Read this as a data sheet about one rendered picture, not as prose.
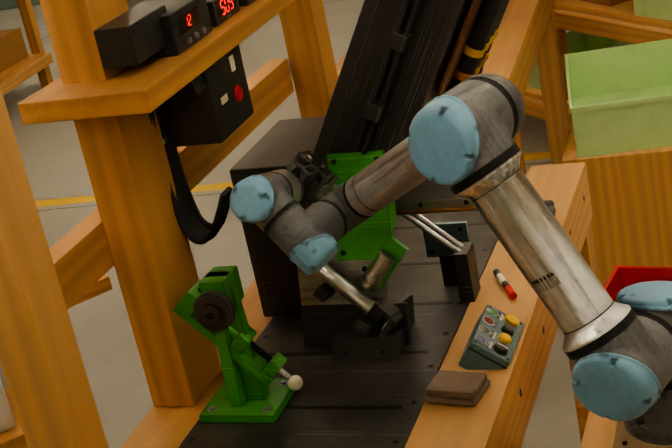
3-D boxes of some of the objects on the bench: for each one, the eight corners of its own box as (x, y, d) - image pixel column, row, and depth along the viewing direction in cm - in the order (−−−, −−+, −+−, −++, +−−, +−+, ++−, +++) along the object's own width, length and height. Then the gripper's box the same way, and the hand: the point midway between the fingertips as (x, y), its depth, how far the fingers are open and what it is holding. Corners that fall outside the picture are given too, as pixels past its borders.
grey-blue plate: (477, 280, 263) (467, 219, 258) (475, 285, 261) (465, 223, 256) (433, 282, 266) (422, 222, 262) (431, 286, 265) (420, 226, 260)
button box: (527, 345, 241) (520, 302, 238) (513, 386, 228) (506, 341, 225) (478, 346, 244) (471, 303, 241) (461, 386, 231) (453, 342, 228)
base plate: (517, 203, 303) (516, 195, 302) (399, 469, 207) (397, 458, 207) (354, 213, 318) (353, 205, 317) (174, 465, 222) (171, 455, 221)
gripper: (322, 189, 218) (362, 175, 237) (277, 147, 219) (321, 137, 239) (293, 225, 220) (335, 208, 240) (249, 184, 222) (294, 171, 242)
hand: (316, 185), depth 239 cm, fingers closed on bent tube, 3 cm apart
